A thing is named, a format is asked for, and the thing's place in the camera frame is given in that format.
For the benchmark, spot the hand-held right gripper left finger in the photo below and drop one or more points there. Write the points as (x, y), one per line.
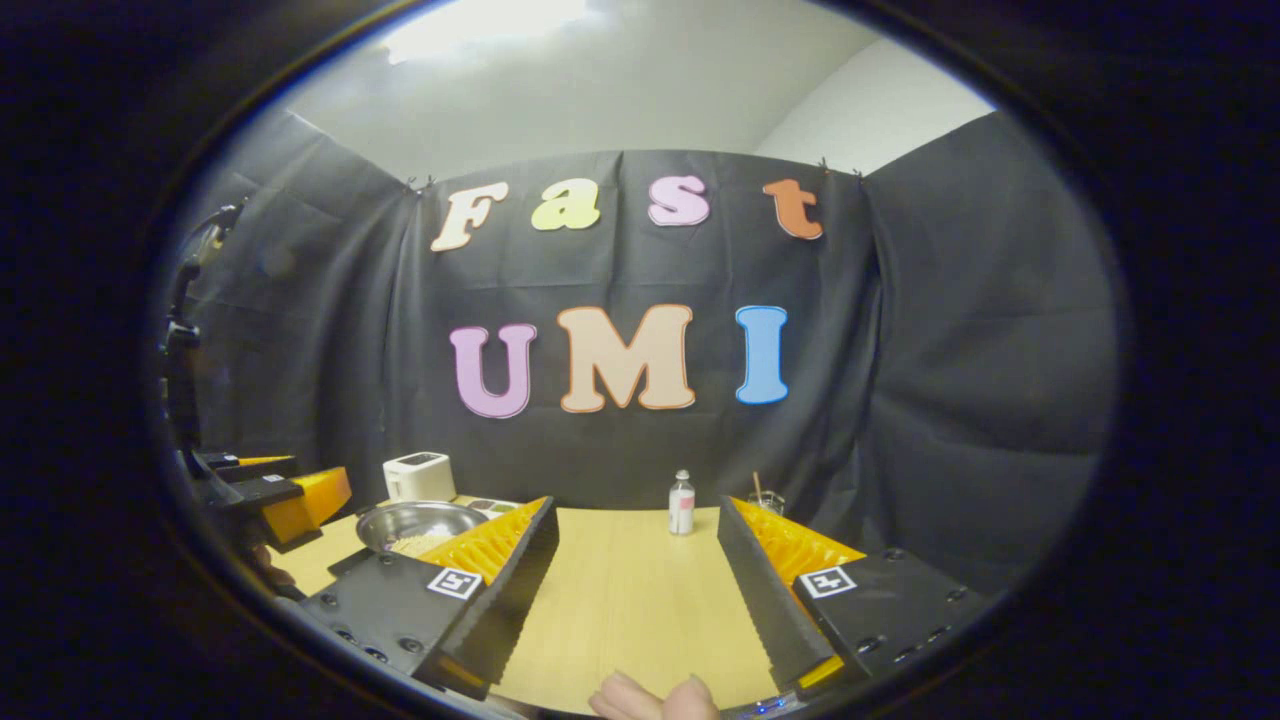
(515, 600)

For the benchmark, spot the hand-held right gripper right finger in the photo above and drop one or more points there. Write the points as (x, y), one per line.
(760, 600)

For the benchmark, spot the white toaster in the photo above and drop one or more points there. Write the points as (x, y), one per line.
(420, 480)

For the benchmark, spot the white compartment tray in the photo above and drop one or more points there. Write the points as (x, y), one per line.
(490, 506)

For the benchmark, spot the clear plastic bottle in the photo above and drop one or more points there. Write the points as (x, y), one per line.
(682, 510)

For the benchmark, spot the small black cloth clip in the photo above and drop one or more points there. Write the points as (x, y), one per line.
(840, 168)
(420, 184)

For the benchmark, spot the black backdrop cloth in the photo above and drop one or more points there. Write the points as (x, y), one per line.
(350, 350)

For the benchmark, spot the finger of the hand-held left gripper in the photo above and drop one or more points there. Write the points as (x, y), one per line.
(235, 465)
(310, 500)

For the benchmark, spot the pile of yellow soybeans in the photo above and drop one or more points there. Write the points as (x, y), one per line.
(415, 546)

